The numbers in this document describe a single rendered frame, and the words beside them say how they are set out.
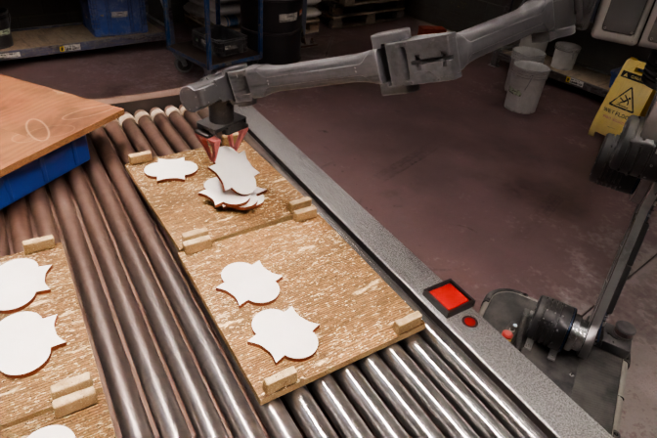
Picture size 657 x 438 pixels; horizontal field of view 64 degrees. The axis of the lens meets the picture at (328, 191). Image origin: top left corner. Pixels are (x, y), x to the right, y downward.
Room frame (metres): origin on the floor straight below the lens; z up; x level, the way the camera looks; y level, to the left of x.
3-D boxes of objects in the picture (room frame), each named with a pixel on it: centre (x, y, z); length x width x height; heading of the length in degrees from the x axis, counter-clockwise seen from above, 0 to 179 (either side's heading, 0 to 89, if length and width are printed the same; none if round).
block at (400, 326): (0.70, -0.17, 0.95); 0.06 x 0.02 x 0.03; 125
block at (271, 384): (0.55, 0.05, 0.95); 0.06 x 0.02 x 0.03; 125
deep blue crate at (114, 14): (4.89, 2.15, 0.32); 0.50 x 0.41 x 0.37; 128
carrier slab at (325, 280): (0.78, 0.05, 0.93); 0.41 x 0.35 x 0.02; 35
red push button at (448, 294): (0.80, -0.27, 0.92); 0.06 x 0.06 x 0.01; 34
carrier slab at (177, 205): (1.13, 0.29, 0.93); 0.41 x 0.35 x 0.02; 37
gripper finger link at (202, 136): (1.09, 0.28, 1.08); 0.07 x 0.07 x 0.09; 55
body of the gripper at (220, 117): (1.11, 0.27, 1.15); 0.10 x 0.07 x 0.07; 145
